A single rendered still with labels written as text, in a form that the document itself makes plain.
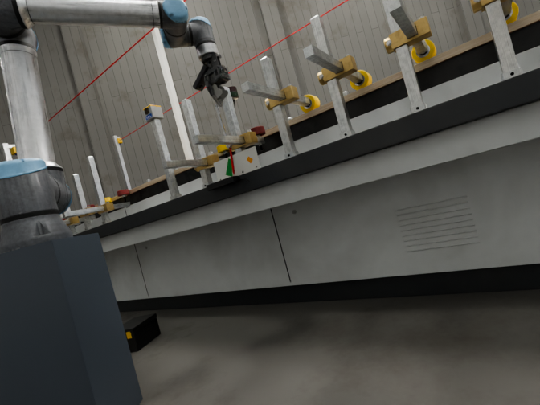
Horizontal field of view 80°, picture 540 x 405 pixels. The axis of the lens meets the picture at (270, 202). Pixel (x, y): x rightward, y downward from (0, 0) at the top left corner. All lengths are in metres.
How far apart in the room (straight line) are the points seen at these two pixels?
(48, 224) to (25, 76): 0.58
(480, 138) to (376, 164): 0.32
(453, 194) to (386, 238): 0.31
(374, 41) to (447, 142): 5.60
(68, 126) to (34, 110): 5.35
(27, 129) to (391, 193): 1.38
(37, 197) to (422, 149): 1.21
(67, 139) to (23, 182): 5.60
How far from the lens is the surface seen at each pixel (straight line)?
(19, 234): 1.16
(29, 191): 1.19
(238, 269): 1.92
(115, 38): 6.94
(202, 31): 1.57
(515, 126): 1.19
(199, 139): 1.26
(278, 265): 1.74
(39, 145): 1.41
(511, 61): 1.19
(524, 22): 1.43
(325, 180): 1.30
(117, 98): 6.54
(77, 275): 1.13
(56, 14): 1.45
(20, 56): 1.53
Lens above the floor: 0.54
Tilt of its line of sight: level
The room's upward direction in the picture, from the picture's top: 15 degrees counter-clockwise
